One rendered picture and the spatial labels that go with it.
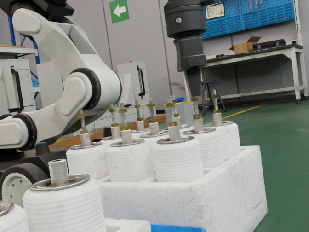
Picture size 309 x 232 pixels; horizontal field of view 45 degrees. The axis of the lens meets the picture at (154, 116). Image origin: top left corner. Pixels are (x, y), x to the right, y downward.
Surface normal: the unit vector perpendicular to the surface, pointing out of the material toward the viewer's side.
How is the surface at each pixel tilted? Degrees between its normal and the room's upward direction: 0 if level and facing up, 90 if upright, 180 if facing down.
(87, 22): 90
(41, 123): 90
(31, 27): 90
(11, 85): 90
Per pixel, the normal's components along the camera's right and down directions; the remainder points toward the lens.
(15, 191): -0.51, 0.11
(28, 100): 0.85, -0.09
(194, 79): 0.03, 0.05
